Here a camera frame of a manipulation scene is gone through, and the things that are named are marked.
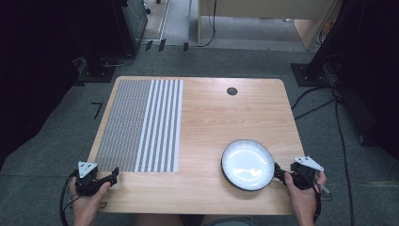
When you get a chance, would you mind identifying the black hanging cable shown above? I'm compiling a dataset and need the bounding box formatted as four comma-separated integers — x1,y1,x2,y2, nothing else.
197,0,218,49

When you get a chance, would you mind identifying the person's right hand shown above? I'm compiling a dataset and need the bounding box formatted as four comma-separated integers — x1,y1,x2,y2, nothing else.
283,170,327,215

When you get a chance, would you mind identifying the black stand base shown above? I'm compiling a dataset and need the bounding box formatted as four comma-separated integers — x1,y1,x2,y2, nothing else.
290,62,333,88
73,56,118,87

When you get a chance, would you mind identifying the black curtain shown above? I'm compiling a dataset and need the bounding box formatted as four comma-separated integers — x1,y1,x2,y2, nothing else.
0,0,126,172
305,0,399,161

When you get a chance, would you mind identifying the light wooden desk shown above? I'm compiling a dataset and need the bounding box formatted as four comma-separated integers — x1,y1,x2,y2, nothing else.
197,0,343,52

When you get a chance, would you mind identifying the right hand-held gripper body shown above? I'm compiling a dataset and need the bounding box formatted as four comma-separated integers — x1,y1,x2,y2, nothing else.
289,155,325,191

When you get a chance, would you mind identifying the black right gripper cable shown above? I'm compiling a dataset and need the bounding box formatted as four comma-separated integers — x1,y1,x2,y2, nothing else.
311,183,333,224

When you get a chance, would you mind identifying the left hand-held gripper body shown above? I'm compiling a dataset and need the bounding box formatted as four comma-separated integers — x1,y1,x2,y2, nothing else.
75,160,104,198

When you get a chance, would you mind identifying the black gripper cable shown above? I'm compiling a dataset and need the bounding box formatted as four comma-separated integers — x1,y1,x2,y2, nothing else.
311,183,333,224
58,169,79,226

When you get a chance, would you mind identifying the long black floor cable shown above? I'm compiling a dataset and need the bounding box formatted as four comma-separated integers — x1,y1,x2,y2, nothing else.
333,90,356,226

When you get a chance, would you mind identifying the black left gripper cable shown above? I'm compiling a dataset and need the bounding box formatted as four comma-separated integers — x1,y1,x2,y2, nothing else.
58,169,79,226

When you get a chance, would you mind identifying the white plate with dark rim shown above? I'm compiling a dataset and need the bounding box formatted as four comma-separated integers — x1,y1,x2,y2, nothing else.
220,138,277,192

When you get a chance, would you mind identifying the dark green cabinet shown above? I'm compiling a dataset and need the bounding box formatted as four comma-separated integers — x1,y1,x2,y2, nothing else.
120,0,149,57

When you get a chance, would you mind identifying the grey striped placemat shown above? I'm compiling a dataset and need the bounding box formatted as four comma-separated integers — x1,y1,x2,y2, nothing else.
94,78,184,173

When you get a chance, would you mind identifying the grey floor cable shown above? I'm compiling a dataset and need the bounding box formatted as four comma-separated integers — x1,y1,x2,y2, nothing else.
100,43,149,69

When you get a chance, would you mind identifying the person's left hand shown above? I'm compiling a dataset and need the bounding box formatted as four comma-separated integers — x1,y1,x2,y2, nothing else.
69,177,112,218

